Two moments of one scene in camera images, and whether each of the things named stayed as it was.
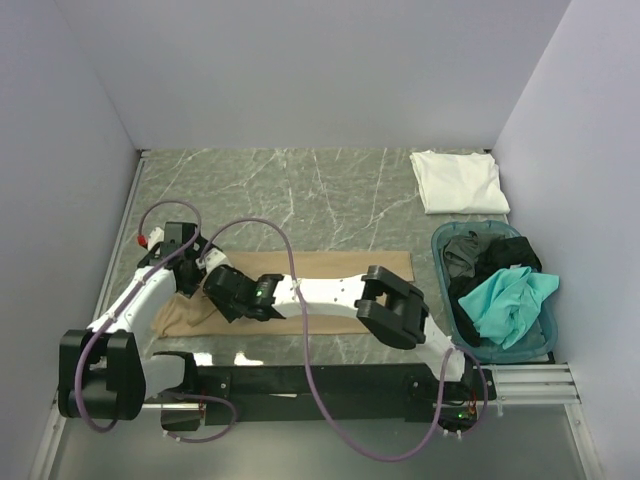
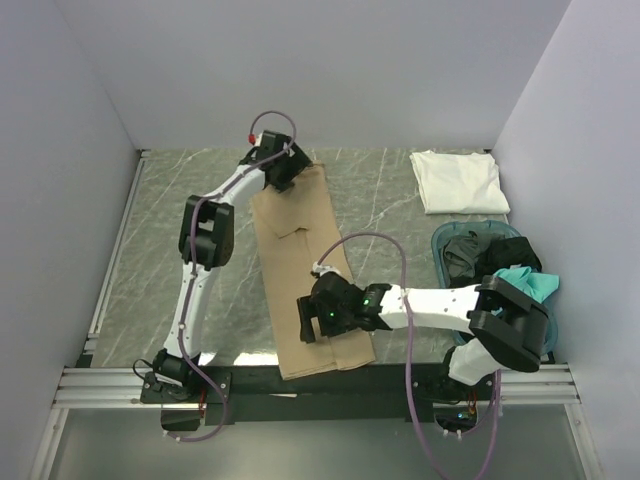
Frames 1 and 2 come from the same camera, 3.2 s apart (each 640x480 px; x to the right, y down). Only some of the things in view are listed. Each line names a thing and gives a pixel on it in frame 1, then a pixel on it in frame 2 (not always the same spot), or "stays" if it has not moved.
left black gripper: (190, 285) → (298, 164)
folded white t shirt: (452, 183) stays
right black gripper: (228, 312) → (310, 306)
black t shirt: (494, 259) stays
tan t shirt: (182, 315) → (300, 228)
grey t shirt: (461, 253) stays
